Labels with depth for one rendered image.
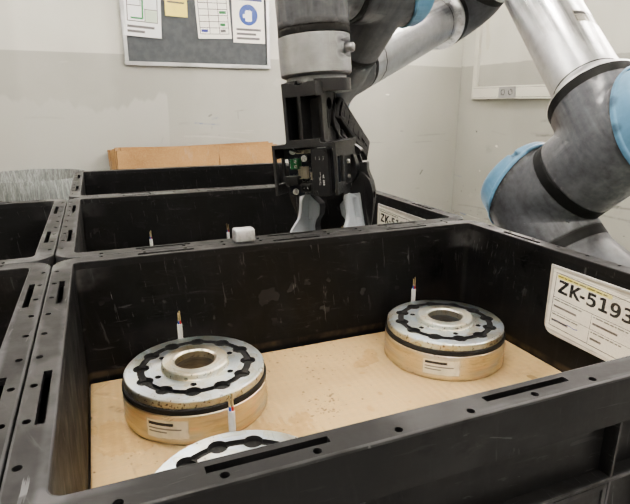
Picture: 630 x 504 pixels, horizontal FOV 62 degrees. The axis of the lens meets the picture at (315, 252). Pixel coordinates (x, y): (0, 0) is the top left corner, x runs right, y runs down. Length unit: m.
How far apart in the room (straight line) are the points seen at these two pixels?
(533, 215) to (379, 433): 0.55
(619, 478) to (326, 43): 0.43
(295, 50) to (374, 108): 3.47
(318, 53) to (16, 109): 2.94
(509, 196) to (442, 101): 3.65
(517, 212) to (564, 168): 0.08
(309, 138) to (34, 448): 0.41
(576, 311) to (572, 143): 0.28
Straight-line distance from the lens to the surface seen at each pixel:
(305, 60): 0.55
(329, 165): 0.53
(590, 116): 0.69
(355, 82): 0.69
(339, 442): 0.20
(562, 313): 0.48
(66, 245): 0.50
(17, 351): 0.30
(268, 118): 3.65
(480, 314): 0.51
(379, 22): 0.64
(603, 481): 0.31
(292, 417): 0.40
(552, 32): 0.80
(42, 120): 3.40
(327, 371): 0.46
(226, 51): 3.56
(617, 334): 0.45
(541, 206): 0.72
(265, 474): 0.19
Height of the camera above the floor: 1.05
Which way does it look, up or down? 16 degrees down
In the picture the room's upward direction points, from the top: straight up
